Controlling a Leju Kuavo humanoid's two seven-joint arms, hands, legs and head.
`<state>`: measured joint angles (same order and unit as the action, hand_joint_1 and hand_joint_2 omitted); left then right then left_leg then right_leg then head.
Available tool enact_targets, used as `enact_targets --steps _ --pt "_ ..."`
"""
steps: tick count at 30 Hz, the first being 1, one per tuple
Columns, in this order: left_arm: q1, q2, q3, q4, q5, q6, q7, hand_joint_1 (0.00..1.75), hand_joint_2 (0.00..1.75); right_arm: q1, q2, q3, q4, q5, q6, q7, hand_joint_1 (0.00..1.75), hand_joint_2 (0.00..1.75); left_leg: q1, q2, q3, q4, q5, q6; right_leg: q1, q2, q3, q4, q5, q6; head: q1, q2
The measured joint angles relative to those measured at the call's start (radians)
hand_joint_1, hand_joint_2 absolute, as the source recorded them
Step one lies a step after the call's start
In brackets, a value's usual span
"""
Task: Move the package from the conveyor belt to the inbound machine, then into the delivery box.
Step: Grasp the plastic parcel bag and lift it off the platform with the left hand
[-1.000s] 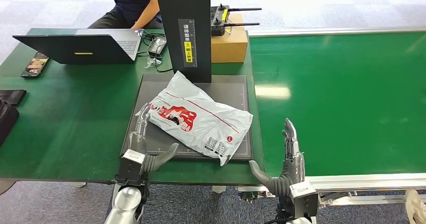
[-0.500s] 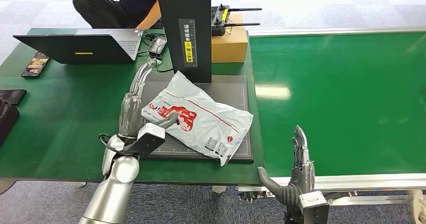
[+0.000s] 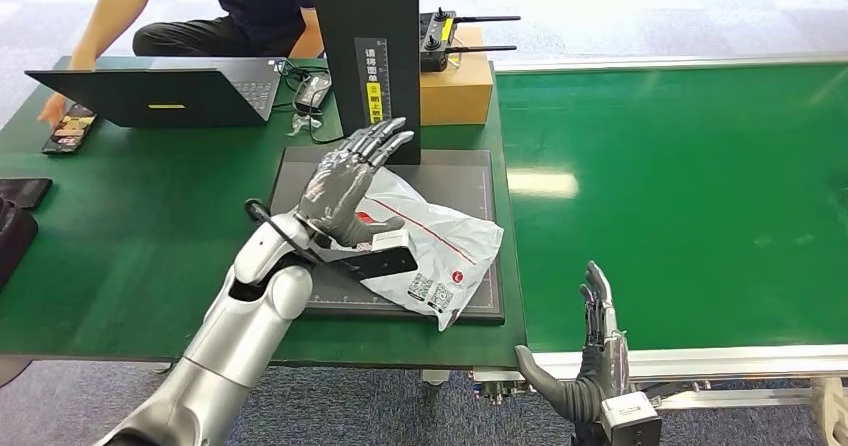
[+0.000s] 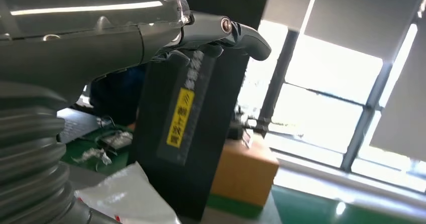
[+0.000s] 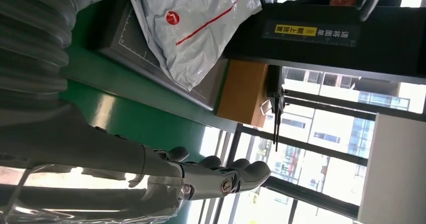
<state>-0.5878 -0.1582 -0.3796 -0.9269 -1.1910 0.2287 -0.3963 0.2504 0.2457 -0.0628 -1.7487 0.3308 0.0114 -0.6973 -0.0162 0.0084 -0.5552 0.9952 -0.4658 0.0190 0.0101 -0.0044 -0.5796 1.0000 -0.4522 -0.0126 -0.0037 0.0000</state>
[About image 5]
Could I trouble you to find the green conveyor belt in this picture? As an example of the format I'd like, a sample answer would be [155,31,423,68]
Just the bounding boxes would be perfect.
[59,78,209,224]

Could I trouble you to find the brown cardboard box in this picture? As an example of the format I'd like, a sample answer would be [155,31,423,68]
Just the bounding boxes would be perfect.
[216,59,270,129]

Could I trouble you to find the black inbound scanning machine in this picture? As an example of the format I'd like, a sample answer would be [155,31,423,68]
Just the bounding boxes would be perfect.
[96,0,426,112]

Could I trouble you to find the green work table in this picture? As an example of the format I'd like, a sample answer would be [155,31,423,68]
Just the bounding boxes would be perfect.
[62,0,239,134]

